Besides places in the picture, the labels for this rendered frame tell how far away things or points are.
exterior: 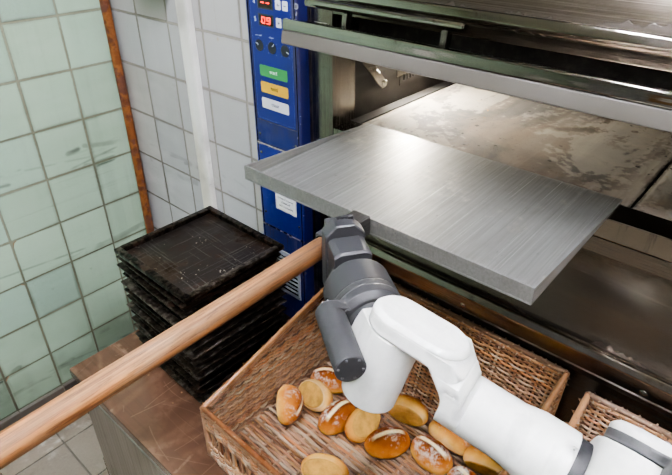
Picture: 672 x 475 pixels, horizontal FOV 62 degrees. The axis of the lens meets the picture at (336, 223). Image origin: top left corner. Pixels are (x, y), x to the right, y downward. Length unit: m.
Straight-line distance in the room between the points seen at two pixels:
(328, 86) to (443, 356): 0.78
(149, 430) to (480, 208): 0.90
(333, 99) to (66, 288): 1.24
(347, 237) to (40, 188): 1.34
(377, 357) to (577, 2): 0.58
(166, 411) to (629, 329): 1.00
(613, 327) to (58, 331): 1.74
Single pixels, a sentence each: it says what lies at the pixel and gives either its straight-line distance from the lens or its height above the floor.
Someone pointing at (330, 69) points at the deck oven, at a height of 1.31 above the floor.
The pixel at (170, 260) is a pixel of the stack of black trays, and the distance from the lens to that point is 1.34.
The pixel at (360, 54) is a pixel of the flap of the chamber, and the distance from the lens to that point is 0.96.
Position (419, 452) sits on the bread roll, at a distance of 1.26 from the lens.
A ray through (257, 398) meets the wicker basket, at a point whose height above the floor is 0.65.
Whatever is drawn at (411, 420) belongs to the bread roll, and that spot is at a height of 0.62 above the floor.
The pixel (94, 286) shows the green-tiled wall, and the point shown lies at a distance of 2.15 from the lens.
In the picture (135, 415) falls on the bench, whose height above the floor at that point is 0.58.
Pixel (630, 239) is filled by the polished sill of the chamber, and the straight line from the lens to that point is 1.00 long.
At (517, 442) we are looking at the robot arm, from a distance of 0.59.
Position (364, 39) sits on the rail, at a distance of 0.95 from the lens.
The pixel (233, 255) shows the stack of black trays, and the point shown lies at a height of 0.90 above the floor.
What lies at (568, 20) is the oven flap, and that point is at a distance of 0.91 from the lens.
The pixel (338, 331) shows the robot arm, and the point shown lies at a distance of 0.61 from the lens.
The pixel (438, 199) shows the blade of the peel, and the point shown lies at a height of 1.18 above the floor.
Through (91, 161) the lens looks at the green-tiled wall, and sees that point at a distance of 1.97.
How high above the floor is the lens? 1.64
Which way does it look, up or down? 31 degrees down
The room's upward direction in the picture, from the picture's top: straight up
